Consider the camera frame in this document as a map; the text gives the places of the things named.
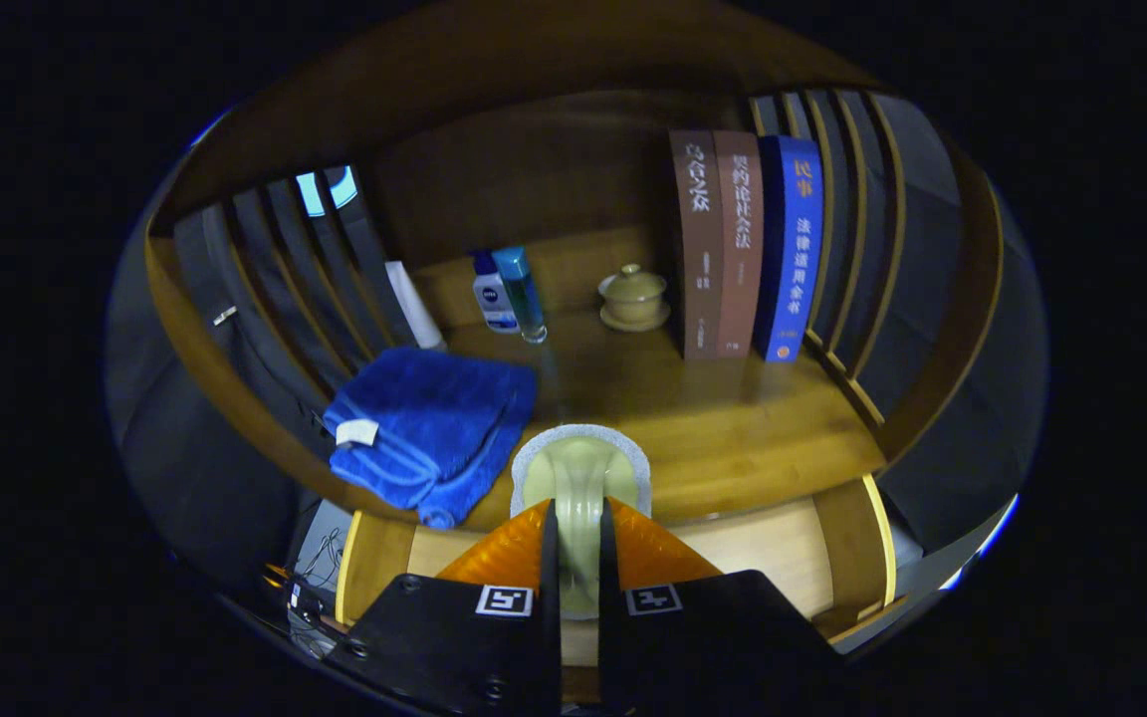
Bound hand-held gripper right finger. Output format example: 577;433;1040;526
597;497;845;716

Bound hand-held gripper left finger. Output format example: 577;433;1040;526
323;498;563;717

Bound pale green handled sponge brush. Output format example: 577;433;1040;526
511;423;652;620

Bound wooden drawer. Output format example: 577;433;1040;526
335;473;898;698

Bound wooden countertop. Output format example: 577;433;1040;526
320;224;888;534

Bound wooden cabinet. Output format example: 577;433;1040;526
140;0;1005;539

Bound blue folded towel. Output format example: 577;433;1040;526
323;346;539;530

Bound beige lidded tea cup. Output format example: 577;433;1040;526
598;263;672;333

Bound white blue lotion bottle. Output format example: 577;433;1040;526
472;249;521;335

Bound teal clear bottle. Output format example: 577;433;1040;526
492;246;549;345

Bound white tube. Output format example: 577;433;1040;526
384;260;447;352

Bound dark brown book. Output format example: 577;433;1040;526
669;128;726;361

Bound reddish brown book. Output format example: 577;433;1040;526
713;129;766;359

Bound blue book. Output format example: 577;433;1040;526
755;134;825;363

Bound thin black cables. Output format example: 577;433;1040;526
290;528;345;598

